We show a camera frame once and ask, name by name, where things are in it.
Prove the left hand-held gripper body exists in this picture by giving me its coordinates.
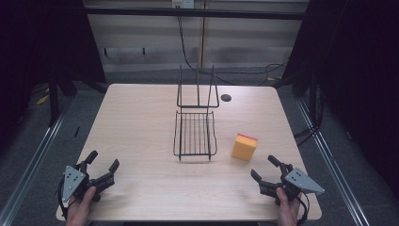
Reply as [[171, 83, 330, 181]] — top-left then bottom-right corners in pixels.
[[60, 160, 117, 203]]

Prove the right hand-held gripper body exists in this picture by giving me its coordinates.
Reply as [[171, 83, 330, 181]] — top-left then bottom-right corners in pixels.
[[258, 162, 326, 207]]

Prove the yellow sponge with red side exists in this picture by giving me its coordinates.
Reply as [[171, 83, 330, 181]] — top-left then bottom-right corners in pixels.
[[231, 133, 259, 163]]

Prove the black wire rack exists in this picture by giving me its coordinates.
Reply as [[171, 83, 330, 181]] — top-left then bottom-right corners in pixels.
[[172, 63, 221, 163]]

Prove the person's left hand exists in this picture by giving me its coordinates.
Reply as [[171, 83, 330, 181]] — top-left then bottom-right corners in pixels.
[[66, 186, 98, 226]]

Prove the person's right hand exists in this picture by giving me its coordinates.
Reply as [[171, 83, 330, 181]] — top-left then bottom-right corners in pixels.
[[275, 186, 303, 226]]

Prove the black metal stand leg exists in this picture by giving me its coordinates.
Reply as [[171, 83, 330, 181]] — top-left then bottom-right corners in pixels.
[[47, 73, 61, 128]]

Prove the dark curtain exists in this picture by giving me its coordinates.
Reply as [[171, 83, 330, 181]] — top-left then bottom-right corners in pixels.
[[280, 0, 399, 205], [0, 0, 107, 152]]

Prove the black horizontal metal bar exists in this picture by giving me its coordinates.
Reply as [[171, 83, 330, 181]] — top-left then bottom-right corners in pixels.
[[84, 7, 311, 21]]

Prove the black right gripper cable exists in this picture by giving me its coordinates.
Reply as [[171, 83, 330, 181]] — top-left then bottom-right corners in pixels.
[[295, 191, 311, 226]]

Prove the aluminium floor rail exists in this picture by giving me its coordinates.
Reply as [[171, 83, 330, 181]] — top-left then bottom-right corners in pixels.
[[0, 102, 73, 226], [295, 99, 372, 226]]

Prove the black floor cable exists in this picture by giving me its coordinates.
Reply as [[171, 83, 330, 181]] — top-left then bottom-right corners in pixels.
[[293, 123, 318, 148]]

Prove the long black wall cable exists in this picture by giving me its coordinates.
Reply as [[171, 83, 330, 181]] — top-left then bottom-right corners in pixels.
[[176, 7, 290, 87]]

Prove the white wall socket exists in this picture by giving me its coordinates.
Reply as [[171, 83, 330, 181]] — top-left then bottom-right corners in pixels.
[[170, 0, 196, 9]]

